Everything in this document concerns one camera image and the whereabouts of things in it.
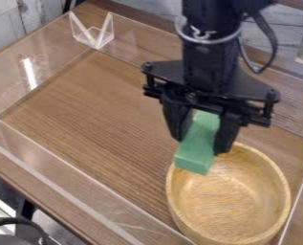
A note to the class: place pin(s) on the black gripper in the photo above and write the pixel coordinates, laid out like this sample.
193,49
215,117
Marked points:
206,80

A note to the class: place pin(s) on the green rectangular block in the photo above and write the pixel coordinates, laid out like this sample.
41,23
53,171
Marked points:
194,154

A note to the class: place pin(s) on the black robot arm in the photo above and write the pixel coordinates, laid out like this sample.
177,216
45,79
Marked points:
213,22

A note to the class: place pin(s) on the brown wooden bowl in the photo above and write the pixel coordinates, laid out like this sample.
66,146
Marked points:
235,205

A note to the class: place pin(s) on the clear acrylic tray wall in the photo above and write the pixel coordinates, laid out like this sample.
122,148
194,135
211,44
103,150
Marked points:
85,146

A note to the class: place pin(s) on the clear acrylic corner bracket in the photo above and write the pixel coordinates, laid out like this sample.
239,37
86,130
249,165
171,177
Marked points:
94,37

